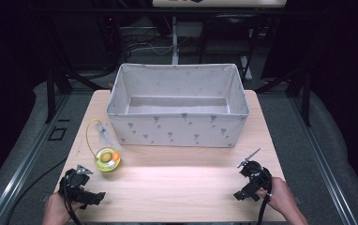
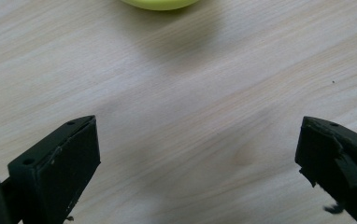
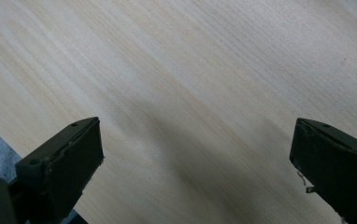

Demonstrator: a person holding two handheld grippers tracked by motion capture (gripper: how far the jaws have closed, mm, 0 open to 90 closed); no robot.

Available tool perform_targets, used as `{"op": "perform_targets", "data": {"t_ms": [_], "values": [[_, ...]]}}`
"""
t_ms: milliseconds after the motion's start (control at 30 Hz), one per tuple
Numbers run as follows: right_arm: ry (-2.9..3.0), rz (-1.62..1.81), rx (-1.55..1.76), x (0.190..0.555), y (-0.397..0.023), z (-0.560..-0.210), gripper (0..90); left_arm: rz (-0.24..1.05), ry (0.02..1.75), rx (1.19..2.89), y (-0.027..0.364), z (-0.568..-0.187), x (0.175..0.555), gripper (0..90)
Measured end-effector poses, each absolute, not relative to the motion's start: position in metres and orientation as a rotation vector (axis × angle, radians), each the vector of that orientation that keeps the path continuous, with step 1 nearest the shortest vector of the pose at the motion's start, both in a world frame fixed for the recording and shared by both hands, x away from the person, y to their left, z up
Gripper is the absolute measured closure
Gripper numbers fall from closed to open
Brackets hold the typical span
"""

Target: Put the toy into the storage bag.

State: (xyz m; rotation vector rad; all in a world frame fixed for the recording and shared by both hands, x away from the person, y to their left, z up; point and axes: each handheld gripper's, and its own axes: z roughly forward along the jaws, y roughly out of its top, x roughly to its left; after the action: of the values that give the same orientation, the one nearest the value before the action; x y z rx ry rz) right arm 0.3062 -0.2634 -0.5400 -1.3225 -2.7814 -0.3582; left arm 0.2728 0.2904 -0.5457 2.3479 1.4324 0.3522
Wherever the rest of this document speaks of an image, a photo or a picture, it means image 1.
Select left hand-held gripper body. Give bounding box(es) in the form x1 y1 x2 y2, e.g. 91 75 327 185
57 164 95 204

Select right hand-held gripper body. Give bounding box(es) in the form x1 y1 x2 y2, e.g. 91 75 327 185
236 148 274 191

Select yellow-green cat toy with feather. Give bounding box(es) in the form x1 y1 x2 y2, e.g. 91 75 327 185
85 118 122 173

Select grey fabric storage box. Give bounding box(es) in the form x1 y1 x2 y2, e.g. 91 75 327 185
106 63 250 148

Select person's right hand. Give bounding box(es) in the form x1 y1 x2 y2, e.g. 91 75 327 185
256 176 294 217

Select person's left hand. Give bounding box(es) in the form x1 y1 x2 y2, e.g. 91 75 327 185
42 191 85 225

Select black tape square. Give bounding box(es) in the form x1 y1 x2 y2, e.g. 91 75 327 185
47 126 68 142

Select black metal stand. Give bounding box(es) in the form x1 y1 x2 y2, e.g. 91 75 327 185
254 66 313 128
42 59 106 125

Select white desk leg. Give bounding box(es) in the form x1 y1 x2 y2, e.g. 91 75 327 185
171 15 181 66

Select white desk top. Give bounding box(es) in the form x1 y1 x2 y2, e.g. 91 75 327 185
152 0 288 8

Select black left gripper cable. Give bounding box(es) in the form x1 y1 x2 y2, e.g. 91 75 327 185
61 175 83 225

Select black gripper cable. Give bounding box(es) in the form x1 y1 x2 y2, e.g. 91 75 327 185
61 175 83 225
256 170 275 225

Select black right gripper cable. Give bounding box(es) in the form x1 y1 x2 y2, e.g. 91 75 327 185
256 170 275 225

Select black floor cable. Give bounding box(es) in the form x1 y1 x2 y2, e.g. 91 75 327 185
6 157 68 225

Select aluminium floor rail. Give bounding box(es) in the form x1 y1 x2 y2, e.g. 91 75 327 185
0 93 72 225
289 93 358 225

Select bundle of floor cables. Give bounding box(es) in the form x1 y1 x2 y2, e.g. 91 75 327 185
117 26 189 62

